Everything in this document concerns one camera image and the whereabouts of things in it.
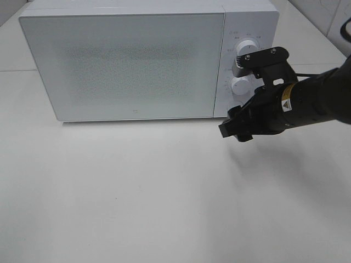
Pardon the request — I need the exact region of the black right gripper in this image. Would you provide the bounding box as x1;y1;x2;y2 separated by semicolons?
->
219;62;297;142

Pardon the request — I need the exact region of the white timer knob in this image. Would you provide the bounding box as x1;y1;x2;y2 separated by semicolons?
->
230;76;253;96

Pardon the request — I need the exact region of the white microwave door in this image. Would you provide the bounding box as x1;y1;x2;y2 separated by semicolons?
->
19;14;224;122

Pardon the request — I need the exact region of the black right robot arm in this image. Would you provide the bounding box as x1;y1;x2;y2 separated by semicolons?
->
219;58;350;142

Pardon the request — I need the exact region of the upper white power knob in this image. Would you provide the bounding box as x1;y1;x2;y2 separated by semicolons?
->
236;39;259;56

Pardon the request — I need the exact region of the white microwave oven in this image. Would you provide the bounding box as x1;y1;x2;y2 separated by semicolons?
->
19;1;279;122

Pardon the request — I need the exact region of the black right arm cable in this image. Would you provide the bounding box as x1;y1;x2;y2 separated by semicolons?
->
295;18;351;78

